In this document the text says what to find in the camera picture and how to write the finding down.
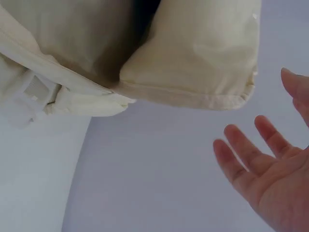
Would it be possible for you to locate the person's right hand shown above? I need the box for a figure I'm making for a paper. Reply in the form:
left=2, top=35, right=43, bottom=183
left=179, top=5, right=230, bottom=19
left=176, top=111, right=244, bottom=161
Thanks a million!
left=212, top=67, right=309, bottom=232

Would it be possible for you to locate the cream padded fabric item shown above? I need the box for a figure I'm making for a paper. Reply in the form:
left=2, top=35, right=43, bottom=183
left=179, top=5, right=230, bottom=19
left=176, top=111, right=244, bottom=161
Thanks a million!
left=0, top=0, right=259, bottom=116

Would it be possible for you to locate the white plastic buckle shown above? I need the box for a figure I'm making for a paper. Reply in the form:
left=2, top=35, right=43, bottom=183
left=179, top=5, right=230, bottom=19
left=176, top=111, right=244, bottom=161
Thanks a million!
left=9, top=74, right=61, bottom=128

